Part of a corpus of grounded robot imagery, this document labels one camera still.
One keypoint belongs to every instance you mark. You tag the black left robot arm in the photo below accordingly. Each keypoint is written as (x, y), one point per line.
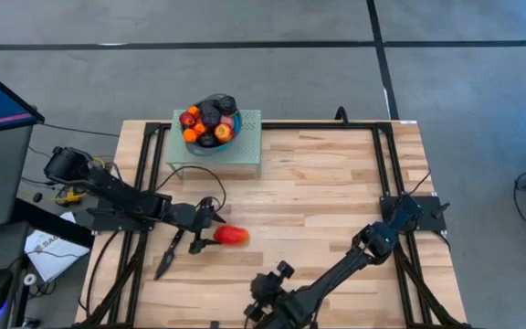
(121, 196)

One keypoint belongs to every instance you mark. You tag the black knife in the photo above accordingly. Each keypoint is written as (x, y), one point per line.
(167, 260)

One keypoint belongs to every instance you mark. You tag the white paper booklet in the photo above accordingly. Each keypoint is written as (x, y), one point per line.
(53, 256)

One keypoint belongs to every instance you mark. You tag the red orange mango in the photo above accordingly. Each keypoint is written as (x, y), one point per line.
(231, 235)

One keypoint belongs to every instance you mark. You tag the green perforated metal stand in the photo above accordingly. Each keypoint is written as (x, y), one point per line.
(249, 146)

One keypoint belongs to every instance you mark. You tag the dark maroon fig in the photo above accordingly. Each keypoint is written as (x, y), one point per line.
(207, 140)

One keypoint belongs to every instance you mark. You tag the orange mandarin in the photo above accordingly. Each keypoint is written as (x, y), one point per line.
(190, 135)

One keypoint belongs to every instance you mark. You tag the blue collapsible bowl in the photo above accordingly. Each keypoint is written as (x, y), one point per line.
(208, 152)

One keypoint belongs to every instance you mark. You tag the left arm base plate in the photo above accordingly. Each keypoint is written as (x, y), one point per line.
(103, 224)

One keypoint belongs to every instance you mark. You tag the black aluminium table frame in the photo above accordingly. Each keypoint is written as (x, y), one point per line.
(318, 125)

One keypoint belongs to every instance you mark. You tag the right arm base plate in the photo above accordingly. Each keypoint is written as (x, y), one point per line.
(432, 221)

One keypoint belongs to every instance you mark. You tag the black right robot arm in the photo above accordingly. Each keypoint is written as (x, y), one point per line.
(345, 272)

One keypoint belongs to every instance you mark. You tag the black desk bar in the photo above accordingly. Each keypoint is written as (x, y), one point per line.
(53, 224)

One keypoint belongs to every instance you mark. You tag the small orange tangerine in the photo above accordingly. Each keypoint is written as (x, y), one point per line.
(193, 111)

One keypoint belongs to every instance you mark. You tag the yellow hand tool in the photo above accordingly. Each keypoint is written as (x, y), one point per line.
(71, 198)

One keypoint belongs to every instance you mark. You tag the white tape roll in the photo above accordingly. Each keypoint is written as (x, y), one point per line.
(29, 279)

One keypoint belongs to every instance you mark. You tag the small black knob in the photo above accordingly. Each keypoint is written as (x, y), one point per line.
(38, 197)

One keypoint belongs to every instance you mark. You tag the small red apple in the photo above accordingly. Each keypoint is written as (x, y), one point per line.
(187, 119)

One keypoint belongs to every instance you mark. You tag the black plum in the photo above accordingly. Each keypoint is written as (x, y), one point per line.
(226, 104)

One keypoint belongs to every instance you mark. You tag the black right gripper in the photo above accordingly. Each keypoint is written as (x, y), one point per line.
(290, 310)

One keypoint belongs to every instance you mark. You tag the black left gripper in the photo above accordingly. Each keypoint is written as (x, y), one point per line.
(187, 215)

